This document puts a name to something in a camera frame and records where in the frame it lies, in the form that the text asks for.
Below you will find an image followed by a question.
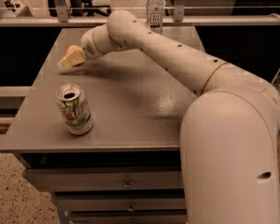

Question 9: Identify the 7up soda can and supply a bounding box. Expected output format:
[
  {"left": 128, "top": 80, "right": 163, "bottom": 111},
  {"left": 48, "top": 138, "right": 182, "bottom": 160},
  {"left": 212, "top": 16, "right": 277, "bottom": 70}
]
[{"left": 56, "top": 83, "right": 93, "bottom": 135}]

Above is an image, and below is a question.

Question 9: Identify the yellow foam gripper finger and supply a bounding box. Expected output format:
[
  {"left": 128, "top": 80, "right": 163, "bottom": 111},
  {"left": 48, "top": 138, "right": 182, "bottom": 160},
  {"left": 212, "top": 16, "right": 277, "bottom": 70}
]
[{"left": 58, "top": 49, "right": 86, "bottom": 68}]

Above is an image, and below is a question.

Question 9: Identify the metal railing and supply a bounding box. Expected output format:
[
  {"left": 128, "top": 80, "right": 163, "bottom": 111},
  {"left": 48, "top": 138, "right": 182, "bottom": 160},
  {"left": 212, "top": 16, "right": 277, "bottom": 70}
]
[{"left": 0, "top": 0, "right": 280, "bottom": 29}]

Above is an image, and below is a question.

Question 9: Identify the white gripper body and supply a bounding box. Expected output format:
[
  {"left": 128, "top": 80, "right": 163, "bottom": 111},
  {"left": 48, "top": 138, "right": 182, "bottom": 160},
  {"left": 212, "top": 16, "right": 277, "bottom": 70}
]
[{"left": 80, "top": 29, "right": 101, "bottom": 59}]

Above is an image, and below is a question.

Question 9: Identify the clear plastic water bottle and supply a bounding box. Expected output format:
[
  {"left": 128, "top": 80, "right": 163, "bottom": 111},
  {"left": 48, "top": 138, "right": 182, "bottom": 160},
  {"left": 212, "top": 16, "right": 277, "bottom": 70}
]
[{"left": 147, "top": 0, "right": 164, "bottom": 34}]

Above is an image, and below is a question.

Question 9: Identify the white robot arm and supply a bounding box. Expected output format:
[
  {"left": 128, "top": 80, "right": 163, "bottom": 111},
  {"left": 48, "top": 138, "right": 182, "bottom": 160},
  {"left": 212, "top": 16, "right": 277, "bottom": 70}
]
[{"left": 59, "top": 10, "right": 280, "bottom": 224}]

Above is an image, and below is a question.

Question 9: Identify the orange fruit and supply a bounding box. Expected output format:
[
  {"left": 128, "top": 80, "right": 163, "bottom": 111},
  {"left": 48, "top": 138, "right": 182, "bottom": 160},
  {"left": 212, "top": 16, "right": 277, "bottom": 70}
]
[{"left": 66, "top": 45, "right": 81, "bottom": 54}]

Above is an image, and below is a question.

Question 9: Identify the grey drawer cabinet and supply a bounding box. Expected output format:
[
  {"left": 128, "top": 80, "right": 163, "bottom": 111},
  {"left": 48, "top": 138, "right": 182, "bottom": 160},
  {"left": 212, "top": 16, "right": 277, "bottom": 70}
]
[{"left": 0, "top": 28, "right": 196, "bottom": 224}]

